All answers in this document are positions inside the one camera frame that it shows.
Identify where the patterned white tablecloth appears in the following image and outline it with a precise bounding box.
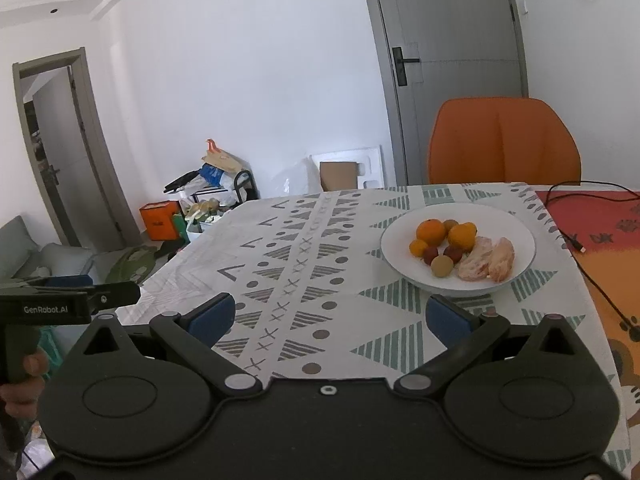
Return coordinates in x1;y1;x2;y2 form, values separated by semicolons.
115;182;632;480

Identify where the black cable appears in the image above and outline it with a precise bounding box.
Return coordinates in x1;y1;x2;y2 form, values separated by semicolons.
547;181;640;332

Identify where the person's left hand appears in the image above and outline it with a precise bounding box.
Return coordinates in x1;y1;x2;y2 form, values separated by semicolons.
0;350;49;421

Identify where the white plate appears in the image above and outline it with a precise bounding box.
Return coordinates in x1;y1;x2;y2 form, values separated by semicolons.
380;204;538;297

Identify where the grey inner door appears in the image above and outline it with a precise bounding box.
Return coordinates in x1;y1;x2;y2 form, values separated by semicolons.
31;80;103;247

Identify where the orange chair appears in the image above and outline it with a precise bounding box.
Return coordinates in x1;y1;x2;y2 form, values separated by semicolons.
427;97;583;185

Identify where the grey sofa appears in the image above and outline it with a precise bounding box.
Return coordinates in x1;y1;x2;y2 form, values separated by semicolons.
0;215;97;287

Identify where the black long bag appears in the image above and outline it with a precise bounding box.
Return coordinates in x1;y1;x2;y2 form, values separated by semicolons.
163;170;201;194

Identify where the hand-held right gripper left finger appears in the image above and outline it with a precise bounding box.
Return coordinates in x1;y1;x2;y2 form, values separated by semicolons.
77;292;263;397

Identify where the large orange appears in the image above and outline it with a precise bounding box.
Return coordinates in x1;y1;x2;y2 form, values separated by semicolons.
416;218;448;247

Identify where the green bag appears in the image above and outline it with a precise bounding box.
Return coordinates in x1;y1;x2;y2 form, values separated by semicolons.
107;245;162;287

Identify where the grey door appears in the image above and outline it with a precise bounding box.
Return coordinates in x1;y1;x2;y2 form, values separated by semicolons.
357;0;530;189
31;80;103;247

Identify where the blue plastic bag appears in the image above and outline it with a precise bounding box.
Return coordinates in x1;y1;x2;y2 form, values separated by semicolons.
199;164;227;187

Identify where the white foam packaging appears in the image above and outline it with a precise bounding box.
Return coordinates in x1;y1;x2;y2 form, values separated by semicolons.
308;145;385;194

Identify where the black metal rack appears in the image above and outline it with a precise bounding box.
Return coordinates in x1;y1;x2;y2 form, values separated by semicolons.
233;170;261;204

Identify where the orange box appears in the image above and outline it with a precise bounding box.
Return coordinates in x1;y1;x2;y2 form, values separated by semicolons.
138;201;182;241

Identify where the brown cardboard piece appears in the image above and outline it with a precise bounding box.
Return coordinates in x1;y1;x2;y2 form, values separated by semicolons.
320;161;360;192

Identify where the grey doorway frame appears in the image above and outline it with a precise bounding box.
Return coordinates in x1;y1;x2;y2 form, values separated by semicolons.
12;47;127;252

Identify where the peeled pomelo piece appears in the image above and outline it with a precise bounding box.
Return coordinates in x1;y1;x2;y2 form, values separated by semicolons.
487;236;516;283
456;236;494;282

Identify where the red orange table mat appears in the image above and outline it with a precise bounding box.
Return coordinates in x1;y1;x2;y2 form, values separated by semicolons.
535;187;640;461

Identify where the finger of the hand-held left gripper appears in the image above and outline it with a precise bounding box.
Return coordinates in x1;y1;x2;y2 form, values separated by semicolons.
30;274;94;291
87;281;141;310

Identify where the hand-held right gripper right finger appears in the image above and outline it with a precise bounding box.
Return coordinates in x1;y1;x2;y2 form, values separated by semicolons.
393;294;596;398

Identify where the clear plastic wrap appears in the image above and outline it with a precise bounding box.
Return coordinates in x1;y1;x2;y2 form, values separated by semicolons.
272;172;317;199

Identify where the black door handle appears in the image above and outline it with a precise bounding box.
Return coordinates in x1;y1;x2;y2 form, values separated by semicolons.
391;46;421;87

